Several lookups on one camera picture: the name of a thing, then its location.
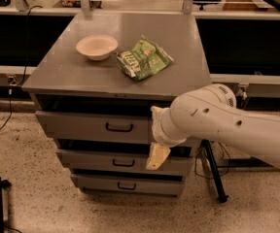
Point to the green chip bag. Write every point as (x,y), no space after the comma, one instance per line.
(146,59)

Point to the grey middle drawer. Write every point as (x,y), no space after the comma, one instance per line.
(121,162)

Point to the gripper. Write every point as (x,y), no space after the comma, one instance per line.
(157,126)

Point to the grey drawer cabinet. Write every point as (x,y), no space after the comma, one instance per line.
(66,81)

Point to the grey top drawer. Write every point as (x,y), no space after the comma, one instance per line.
(95,127)

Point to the white paper bowl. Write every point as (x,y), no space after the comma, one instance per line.
(97,47)

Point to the grey drawer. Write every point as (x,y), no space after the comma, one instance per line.
(90,182)
(121,162)
(95,127)

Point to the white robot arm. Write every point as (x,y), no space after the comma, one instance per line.
(210,113)

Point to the black metal stand leg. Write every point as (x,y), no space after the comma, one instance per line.
(214,165)

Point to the grey bottom drawer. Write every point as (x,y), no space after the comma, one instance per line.
(90,182)

